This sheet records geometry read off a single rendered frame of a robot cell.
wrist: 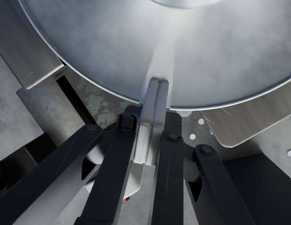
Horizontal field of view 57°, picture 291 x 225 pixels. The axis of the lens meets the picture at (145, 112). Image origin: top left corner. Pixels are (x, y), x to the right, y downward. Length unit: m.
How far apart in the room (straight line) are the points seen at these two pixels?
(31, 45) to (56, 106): 0.10
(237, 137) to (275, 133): 0.88
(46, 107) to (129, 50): 0.21
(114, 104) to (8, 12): 0.16
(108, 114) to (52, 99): 0.08
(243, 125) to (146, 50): 0.10
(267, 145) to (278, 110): 0.88
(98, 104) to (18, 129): 0.83
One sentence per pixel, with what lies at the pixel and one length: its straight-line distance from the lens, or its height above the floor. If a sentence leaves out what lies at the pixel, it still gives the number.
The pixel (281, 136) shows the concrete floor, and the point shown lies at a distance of 1.14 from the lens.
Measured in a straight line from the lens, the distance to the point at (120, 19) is 0.23.
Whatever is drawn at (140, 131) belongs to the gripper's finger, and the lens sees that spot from 0.16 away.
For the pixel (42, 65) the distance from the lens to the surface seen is 0.33.
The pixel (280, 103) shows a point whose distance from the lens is 0.25.
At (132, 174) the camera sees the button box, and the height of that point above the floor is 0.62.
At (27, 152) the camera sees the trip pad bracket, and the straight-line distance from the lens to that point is 0.36.
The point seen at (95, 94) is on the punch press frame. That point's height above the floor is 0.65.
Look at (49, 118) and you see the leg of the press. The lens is 0.40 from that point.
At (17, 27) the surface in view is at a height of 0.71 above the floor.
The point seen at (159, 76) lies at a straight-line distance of 0.22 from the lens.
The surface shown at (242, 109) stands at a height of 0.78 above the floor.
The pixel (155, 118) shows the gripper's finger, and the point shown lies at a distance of 0.16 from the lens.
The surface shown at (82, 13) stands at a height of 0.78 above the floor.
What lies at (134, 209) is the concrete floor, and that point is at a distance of 1.17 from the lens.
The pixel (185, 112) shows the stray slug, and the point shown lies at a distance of 0.37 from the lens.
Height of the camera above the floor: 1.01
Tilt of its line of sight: 79 degrees down
